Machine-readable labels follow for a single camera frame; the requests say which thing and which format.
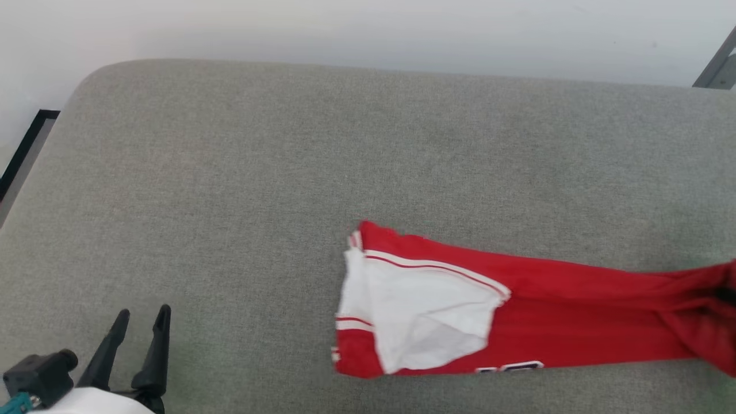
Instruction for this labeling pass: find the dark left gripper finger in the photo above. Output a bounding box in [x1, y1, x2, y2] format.
[76, 309, 131, 390]
[131, 304, 172, 398]

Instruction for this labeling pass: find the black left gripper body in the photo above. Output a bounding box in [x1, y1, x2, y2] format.
[112, 389, 167, 414]

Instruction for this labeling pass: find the red and white jersey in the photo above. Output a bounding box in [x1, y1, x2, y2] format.
[332, 220, 736, 380]

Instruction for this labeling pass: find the grey fabric sofa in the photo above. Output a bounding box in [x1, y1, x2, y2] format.
[0, 59, 736, 414]

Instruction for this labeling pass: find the teal cable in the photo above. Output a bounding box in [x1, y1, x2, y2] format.
[0, 392, 33, 414]

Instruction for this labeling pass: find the dark wall skirting strip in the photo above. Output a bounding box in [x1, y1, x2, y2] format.
[0, 109, 61, 203]

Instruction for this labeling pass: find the grey metal post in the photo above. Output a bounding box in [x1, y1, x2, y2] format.
[692, 26, 736, 90]

